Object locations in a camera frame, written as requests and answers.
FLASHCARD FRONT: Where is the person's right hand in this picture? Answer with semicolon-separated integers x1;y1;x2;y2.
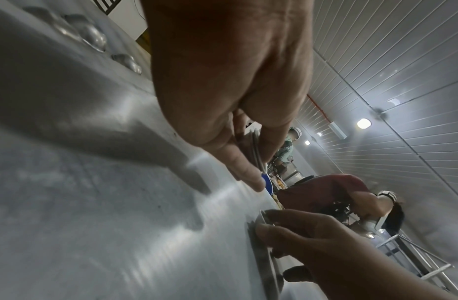
254;209;418;300

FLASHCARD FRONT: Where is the person's left hand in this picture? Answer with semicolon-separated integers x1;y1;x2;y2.
139;0;315;193

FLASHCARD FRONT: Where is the round metal plate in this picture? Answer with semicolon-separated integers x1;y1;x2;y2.
245;209;286;300

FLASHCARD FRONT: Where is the metal utensil with blue tip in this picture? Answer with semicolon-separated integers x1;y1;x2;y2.
250;131;275;195

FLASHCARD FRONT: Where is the person's right forearm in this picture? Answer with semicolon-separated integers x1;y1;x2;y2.
401;271;458;300

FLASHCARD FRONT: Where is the small metal bowl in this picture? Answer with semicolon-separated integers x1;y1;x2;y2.
111;53;143;75

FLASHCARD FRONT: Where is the red ceiling pipe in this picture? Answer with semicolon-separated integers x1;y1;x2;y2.
306;93;332;123

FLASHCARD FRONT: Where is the white ceiling vent unit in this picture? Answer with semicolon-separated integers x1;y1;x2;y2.
329;122;349;140

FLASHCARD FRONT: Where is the black window grille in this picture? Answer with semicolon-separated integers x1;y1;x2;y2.
93;0;121;16

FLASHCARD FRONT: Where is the large metal bowl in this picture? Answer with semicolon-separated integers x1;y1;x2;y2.
64;14;108;52

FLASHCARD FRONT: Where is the metal table frame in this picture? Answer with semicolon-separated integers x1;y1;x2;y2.
376;228;456;292

